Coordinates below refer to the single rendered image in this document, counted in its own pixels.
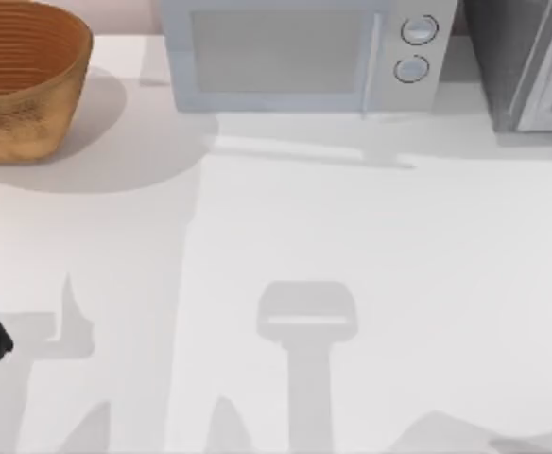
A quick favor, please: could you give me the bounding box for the round microwave knob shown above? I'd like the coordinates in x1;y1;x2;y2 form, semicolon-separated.
392;53;431;85
400;14;440;46

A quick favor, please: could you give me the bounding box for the pale microwave oven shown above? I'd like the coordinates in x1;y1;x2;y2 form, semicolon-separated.
155;0;460;117

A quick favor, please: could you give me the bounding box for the microwave door handle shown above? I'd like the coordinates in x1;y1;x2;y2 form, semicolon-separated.
361;12;382;119

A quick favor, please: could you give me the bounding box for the brown wicker basket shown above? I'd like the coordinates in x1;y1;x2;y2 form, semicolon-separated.
0;0;95;166

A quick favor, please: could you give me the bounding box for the microwave oven door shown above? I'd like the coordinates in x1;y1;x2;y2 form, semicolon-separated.
156;0;390;114

